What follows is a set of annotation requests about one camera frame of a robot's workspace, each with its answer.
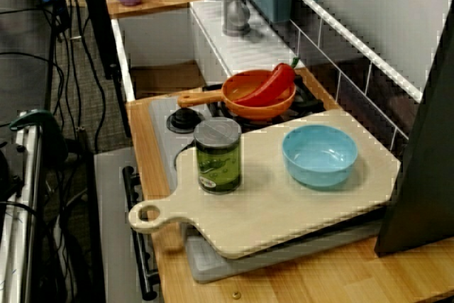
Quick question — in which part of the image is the black oven door handle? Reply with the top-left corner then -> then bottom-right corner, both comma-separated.
122,165 -> 159,300

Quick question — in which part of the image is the white metal frame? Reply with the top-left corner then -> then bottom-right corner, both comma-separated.
0,114 -> 43,303

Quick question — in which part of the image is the green toy pea can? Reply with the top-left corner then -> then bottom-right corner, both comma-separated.
193,116 -> 243,194

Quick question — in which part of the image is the black metal post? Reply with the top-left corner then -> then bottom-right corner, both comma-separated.
82,0 -> 120,80

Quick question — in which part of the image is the dark tile backsplash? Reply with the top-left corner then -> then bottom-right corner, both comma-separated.
290,0 -> 423,157

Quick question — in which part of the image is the black burner grate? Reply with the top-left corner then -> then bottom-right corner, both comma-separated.
201,75 -> 326,130

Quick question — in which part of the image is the light blue plastic bowl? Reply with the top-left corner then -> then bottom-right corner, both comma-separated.
282,124 -> 358,190

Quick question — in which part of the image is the green handheld tool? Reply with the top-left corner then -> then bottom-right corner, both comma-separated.
9,109 -> 68,162

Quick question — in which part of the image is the white toy sink unit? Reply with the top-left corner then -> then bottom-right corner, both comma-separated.
111,0 -> 306,101

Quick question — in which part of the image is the grey toy stove top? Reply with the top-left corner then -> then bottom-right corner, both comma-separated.
148,82 -> 386,285

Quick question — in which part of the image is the grey toy oven front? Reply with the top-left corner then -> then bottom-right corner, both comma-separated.
94,150 -> 159,303

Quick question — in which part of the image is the orange toy frying pan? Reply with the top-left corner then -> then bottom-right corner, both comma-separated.
177,69 -> 297,121

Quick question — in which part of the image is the pale wooden cutting board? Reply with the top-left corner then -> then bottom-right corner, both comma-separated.
128,109 -> 402,260

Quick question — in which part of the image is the black stove knob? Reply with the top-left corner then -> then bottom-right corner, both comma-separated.
166,107 -> 206,136

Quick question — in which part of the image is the red toy pepper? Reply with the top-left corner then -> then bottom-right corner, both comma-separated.
236,57 -> 301,107

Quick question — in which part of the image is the grey toy faucet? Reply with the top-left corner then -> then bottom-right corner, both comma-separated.
222,0 -> 251,36

